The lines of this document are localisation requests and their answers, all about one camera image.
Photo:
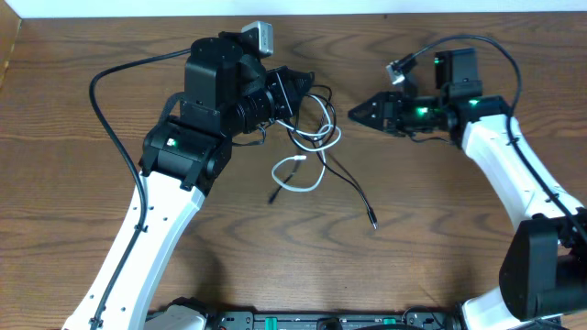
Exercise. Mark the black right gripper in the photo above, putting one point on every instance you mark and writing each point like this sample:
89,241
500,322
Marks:
395,113

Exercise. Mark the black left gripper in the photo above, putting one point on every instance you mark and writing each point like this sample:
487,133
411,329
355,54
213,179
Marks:
284,93

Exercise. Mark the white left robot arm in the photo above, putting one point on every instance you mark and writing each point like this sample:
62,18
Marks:
227,91

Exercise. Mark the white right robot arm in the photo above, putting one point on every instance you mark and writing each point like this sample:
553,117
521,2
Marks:
543,275

